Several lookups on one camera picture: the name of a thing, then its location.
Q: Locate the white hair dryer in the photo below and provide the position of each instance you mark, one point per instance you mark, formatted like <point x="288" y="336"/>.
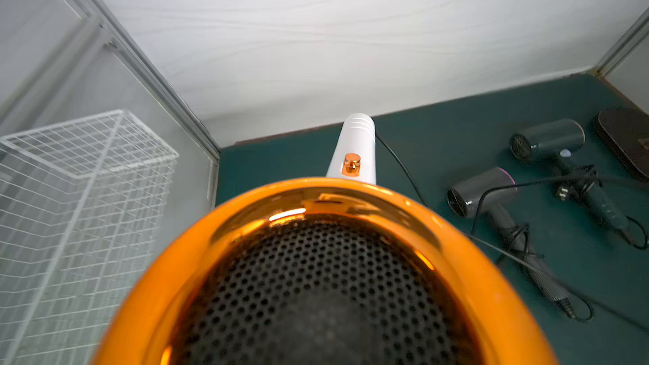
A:
<point x="324" y="270"/>

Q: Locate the grey hair dryer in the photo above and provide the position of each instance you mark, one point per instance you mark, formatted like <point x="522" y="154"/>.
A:
<point x="487" y="194"/>

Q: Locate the green hair dryer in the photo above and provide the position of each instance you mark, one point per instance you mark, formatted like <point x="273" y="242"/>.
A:
<point x="556" y="142"/>

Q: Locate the green table mat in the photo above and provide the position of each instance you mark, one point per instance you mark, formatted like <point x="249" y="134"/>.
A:
<point x="426" y="150"/>

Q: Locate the black ornate jewelry stand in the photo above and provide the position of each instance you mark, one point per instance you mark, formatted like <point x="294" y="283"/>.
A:
<point x="625" y="132"/>

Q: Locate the white wire basket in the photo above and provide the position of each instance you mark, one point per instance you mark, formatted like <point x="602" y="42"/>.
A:
<point x="81" y="207"/>

